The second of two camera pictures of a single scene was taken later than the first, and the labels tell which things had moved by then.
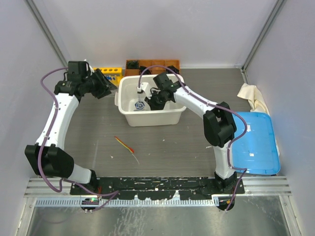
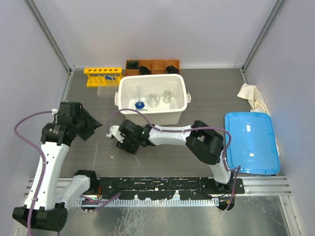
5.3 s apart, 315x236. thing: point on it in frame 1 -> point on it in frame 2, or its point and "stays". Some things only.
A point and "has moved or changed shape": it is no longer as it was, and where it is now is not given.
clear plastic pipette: (94, 158) stays
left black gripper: (100, 93) -> (92, 124)
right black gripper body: (157, 101) -> (129, 144)
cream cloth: (256, 102) stays
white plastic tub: (163, 91) has moved or changed shape
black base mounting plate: (158, 188) stays
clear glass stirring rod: (136, 159) stays
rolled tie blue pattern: (173, 68) stays
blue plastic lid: (257, 150) stays
